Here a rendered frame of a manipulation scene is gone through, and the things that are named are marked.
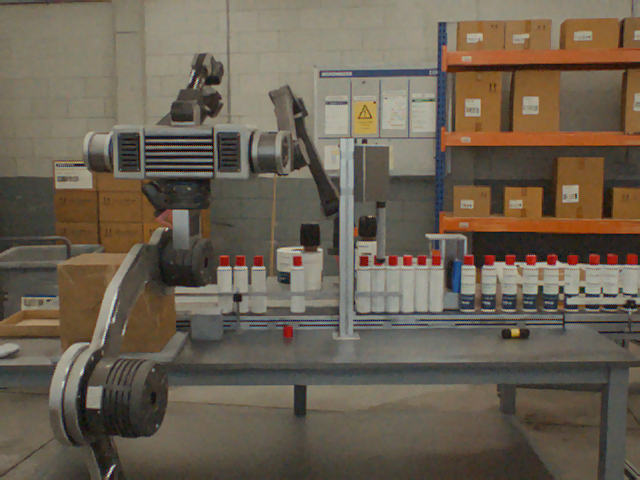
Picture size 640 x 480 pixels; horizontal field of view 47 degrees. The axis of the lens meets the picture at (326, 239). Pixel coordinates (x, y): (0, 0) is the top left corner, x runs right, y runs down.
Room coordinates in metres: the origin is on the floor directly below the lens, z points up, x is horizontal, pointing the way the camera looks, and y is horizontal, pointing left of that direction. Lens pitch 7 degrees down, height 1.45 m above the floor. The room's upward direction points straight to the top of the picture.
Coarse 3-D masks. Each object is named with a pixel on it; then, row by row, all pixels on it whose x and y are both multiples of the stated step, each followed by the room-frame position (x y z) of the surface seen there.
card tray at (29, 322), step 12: (24, 312) 2.70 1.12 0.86; (36, 312) 2.70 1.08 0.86; (48, 312) 2.70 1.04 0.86; (0, 324) 2.49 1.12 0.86; (12, 324) 2.59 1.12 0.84; (24, 324) 2.62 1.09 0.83; (36, 324) 2.62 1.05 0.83; (48, 324) 2.62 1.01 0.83; (0, 336) 2.45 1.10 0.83; (12, 336) 2.45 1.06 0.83; (24, 336) 2.45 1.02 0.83; (36, 336) 2.45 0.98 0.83
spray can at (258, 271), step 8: (256, 256) 2.58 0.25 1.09; (256, 264) 2.58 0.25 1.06; (256, 272) 2.57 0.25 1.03; (264, 272) 2.58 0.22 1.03; (256, 280) 2.57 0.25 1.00; (264, 280) 2.58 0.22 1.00; (256, 288) 2.57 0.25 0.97; (264, 288) 2.58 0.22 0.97; (256, 296) 2.57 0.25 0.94; (264, 296) 2.58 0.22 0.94; (256, 304) 2.57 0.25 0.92; (264, 304) 2.58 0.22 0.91; (256, 312) 2.57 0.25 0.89; (264, 312) 2.58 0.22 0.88
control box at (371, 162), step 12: (360, 156) 2.43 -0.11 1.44; (372, 156) 2.46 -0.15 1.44; (384, 156) 2.53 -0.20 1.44; (360, 168) 2.43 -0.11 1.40; (372, 168) 2.46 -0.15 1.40; (384, 168) 2.53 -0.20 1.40; (360, 180) 2.43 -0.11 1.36; (372, 180) 2.46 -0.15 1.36; (384, 180) 2.53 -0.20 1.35; (360, 192) 2.43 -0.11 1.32; (372, 192) 2.46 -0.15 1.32; (384, 192) 2.53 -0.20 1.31
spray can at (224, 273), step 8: (224, 256) 2.58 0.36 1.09; (224, 264) 2.58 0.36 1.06; (224, 272) 2.57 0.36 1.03; (224, 280) 2.57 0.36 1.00; (224, 288) 2.57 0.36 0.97; (224, 296) 2.57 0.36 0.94; (224, 304) 2.57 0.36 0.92; (232, 304) 2.59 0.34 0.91; (224, 312) 2.57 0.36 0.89; (232, 312) 2.59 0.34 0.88
